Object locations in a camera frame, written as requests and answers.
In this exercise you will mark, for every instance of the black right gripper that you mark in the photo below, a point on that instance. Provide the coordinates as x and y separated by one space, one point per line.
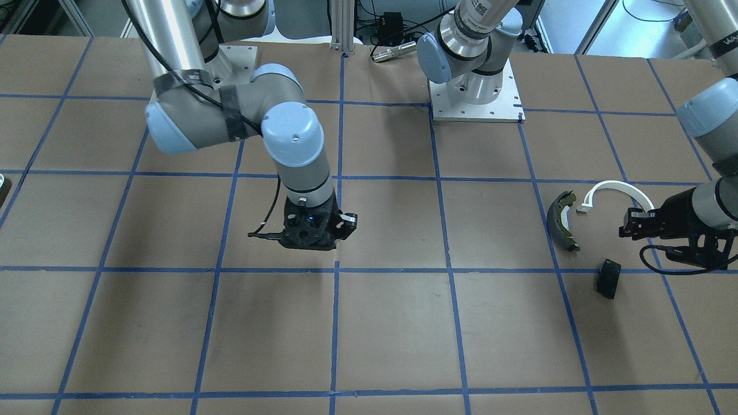
346 225

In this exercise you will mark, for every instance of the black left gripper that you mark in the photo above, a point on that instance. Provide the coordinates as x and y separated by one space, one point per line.
678 211

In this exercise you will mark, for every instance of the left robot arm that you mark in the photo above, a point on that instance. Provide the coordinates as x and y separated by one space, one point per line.
710 117

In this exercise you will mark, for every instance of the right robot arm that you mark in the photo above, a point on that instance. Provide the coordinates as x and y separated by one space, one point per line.
202 98

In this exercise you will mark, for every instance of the black brake pad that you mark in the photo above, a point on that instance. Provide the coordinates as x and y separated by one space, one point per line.
607 279

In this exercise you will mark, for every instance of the green curved brake shoe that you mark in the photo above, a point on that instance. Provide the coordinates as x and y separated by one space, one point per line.
557 222

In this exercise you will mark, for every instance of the white curved plastic bracket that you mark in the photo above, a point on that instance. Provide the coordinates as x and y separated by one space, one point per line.
615 186

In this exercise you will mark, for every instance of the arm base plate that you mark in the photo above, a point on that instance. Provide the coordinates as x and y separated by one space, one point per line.
476 98

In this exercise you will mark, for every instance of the aluminium frame post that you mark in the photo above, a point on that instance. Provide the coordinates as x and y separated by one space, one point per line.
342 25

